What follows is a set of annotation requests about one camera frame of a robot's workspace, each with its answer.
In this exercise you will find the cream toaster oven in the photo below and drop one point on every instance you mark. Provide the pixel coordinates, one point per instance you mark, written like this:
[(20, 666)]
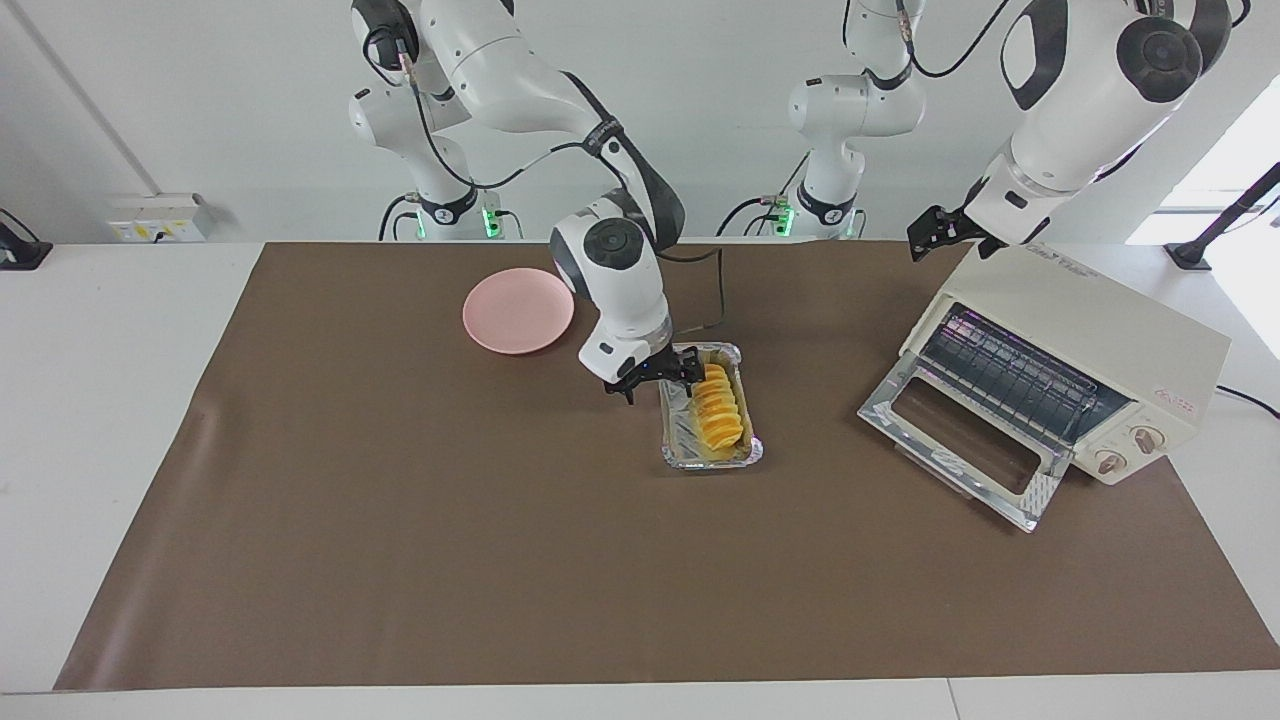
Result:
[(1090, 310)]

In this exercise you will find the sliced yellow bread loaf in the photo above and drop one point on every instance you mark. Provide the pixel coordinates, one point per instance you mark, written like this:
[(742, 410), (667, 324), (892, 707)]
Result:
[(720, 410)]

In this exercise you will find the pink round plate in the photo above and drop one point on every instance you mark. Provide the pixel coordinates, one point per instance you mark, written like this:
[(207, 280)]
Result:
[(515, 315)]

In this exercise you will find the black pole stand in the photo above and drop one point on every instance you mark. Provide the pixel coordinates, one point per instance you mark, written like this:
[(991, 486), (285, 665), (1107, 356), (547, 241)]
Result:
[(1225, 215)]

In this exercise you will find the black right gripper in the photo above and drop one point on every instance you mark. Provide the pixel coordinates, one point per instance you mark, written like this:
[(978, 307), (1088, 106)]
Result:
[(650, 372)]

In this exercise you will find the brown table mat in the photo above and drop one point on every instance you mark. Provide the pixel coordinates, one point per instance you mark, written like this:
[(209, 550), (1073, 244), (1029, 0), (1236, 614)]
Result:
[(600, 560)]

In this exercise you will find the white wall socket box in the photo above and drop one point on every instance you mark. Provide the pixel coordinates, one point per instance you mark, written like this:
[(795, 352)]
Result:
[(160, 215)]

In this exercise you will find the black clamp mount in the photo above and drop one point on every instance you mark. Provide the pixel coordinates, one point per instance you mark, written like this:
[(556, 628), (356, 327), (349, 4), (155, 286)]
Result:
[(20, 252)]

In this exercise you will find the aluminium foil tray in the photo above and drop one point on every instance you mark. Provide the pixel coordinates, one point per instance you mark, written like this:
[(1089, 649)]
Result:
[(680, 435)]

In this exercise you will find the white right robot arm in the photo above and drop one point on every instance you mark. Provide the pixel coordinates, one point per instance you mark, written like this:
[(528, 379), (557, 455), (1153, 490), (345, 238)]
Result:
[(500, 70)]

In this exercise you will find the cream oven knob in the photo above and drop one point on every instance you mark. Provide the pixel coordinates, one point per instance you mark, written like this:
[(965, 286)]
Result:
[(1110, 462), (1146, 438)]

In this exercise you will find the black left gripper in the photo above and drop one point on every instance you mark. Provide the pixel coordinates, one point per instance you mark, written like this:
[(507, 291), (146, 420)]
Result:
[(965, 225)]

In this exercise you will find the glass oven door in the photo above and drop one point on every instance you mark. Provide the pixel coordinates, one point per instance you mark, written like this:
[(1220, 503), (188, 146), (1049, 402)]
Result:
[(900, 425)]

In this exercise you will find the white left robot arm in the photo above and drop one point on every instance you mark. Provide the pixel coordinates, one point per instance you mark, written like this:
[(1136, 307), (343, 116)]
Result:
[(1090, 110)]

